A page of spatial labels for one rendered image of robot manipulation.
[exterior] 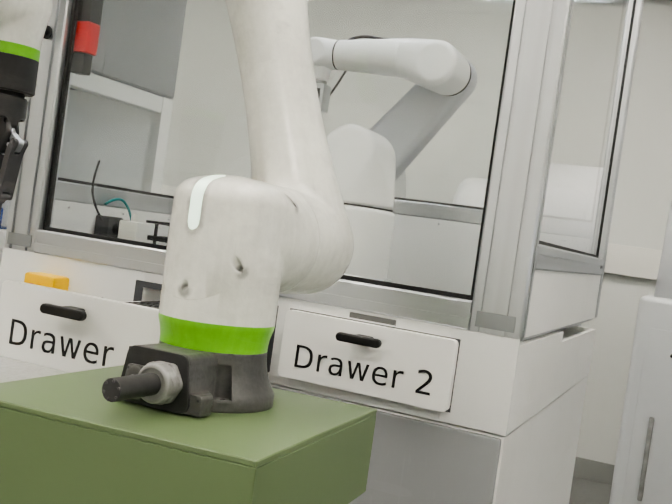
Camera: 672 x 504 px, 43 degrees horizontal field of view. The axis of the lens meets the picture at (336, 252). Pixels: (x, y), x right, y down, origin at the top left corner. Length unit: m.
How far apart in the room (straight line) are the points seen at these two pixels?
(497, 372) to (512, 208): 0.25
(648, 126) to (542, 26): 3.29
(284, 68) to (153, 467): 0.55
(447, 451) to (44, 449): 0.68
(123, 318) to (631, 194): 3.64
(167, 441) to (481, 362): 0.65
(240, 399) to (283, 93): 0.40
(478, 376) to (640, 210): 3.31
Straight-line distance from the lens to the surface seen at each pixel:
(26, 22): 1.43
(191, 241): 0.91
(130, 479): 0.81
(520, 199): 1.30
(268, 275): 0.92
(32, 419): 0.86
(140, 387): 0.84
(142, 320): 1.18
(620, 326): 4.56
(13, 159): 1.41
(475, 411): 1.33
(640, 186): 4.57
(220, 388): 0.92
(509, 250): 1.30
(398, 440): 1.37
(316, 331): 1.39
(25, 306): 1.31
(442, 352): 1.31
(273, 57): 1.12
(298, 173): 1.07
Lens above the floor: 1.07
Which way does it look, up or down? 1 degrees down
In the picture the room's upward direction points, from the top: 8 degrees clockwise
